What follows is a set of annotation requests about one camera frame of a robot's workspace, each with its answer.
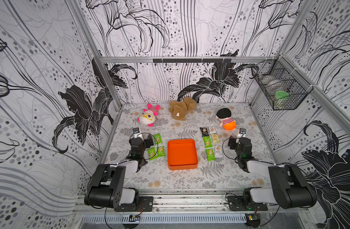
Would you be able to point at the pink white owl plush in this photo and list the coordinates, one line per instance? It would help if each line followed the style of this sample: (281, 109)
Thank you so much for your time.
(149, 115)

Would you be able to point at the green lid jar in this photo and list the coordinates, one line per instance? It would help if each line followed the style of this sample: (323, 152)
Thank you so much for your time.
(280, 98)

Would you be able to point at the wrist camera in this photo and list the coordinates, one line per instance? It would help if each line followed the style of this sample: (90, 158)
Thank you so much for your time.
(136, 132)
(242, 133)

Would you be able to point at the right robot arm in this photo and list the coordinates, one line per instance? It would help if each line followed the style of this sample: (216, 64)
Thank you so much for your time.
(289, 188)

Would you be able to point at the black-haired doll orange dress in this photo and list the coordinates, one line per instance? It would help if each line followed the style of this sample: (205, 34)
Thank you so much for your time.
(226, 121)

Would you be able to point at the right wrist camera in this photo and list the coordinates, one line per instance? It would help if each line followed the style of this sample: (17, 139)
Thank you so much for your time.
(242, 133)

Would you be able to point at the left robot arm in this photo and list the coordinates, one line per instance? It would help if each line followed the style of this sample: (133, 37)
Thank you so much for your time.
(106, 186)

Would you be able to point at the brown teddy bear plush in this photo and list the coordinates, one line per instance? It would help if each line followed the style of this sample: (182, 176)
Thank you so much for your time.
(179, 109)

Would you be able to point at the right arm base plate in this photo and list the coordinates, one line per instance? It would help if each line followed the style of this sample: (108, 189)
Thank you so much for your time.
(239, 203)

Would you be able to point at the orange storage box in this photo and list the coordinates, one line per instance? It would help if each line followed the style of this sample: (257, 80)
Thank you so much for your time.
(182, 154)

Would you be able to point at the green cookie packet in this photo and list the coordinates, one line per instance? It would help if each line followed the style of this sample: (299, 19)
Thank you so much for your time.
(210, 154)
(152, 153)
(161, 151)
(207, 142)
(158, 139)

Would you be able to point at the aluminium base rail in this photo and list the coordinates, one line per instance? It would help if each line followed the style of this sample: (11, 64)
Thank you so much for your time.
(190, 200)

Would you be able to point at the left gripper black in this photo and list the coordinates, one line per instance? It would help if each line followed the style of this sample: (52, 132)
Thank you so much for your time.
(146, 141)

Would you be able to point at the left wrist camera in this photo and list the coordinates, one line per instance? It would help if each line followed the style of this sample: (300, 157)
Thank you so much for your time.
(136, 132)

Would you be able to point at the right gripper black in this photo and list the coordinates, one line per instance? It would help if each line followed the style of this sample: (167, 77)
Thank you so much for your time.
(241, 139)

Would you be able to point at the black cookie packet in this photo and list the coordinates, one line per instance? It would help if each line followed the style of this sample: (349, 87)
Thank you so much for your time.
(204, 131)

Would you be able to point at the yellow cookie packet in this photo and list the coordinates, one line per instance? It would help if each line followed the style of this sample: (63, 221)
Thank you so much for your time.
(215, 138)

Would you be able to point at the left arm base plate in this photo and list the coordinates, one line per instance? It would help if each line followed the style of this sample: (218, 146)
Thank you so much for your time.
(140, 204)

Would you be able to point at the white cookie packet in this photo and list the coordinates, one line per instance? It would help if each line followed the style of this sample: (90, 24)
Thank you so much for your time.
(218, 152)
(212, 129)

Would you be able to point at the black wire basket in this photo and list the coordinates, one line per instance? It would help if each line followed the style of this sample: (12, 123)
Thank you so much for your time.
(273, 76)

